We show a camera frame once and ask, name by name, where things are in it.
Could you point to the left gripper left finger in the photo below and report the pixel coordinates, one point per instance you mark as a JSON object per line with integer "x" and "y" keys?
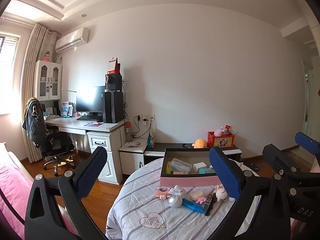
{"x": 43, "y": 219}

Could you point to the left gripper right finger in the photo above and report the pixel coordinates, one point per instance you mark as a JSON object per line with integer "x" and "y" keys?
{"x": 271, "y": 219}

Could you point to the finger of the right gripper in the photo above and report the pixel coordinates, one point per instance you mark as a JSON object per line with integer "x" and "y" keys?
{"x": 306, "y": 142}

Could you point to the pink pig figurine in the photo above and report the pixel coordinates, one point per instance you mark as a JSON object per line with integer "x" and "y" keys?
{"x": 221, "y": 193}

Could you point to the black folding tool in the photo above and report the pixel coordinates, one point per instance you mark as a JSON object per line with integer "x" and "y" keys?
{"x": 208, "y": 211}

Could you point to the blue rectangular case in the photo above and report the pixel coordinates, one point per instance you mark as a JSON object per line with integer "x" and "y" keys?
{"x": 193, "y": 206}

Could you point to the teal brush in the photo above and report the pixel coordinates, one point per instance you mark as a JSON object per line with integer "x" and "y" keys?
{"x": 206, "y": 171}

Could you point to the white square box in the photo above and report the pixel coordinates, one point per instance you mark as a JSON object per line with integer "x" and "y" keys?
{"x": 198, "y": 166}

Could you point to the white round plush toy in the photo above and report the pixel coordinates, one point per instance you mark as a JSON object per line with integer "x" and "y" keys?
{"x": 177, "y": 195}

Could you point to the pink brick comb figure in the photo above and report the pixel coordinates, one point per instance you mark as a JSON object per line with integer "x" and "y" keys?
{"x": 162, "y": 192}

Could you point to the dark blue gold-edged box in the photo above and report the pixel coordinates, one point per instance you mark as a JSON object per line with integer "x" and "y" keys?
{"x": 208, "y": 204}

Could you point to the white pink brick figure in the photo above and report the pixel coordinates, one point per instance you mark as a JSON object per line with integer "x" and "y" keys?
{"x": 198, "y": 197}

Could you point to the pink bed blanket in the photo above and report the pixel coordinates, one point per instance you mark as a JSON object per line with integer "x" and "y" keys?
{"x": 16, "y": 184}

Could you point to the striped white bed cover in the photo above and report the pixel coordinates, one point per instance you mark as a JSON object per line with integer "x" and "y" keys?
{"x": 138, "y": 214}

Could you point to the black office chair with jacket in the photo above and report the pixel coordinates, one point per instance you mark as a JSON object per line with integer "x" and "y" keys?
{"x": 57, "y": 146}

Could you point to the red cartoon storage box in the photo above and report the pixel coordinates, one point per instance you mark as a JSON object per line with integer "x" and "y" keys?
{"x": 223, "y": 141}

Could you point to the white desk with drawers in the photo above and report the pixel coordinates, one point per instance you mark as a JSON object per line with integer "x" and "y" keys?
{"x": 88, "y": 135}

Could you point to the orange plush toy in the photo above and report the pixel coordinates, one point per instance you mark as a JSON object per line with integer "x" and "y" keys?
{"x": 200, "y": 143}

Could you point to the pink storage box dark rim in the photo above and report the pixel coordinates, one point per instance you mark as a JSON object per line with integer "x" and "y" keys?
{"x": 193, "y": 179}

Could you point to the computer monitor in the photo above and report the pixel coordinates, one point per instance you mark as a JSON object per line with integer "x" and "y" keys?
{"x": 90, "y": 99}

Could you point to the black computer tower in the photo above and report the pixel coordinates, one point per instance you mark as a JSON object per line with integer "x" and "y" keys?
{"x": 113, "y": 108}

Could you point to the white glass-door cabinet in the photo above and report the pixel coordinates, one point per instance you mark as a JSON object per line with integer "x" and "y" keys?
{"x": 47, "y": 78}

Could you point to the black speaker box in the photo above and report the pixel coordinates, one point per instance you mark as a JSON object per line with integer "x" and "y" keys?
{"x": 113, "y": 82}

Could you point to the red calendar stand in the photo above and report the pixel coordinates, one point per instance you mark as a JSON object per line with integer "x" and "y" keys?
{"x": 113, "y": 66}

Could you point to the small doll on cabinet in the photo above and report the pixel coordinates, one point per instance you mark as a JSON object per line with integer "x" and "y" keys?
{"x": 47, "y": 56}

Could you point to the beige curtain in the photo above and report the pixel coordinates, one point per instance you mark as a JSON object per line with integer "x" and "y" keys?
{"x": 40, "y": 41}

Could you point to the wall power outlets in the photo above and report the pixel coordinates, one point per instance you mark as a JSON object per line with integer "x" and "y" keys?
{"x": 146, "y": 119}

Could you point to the white wall air conditioner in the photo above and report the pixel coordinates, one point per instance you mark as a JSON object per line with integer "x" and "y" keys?
{"x": 72, "y": 40}

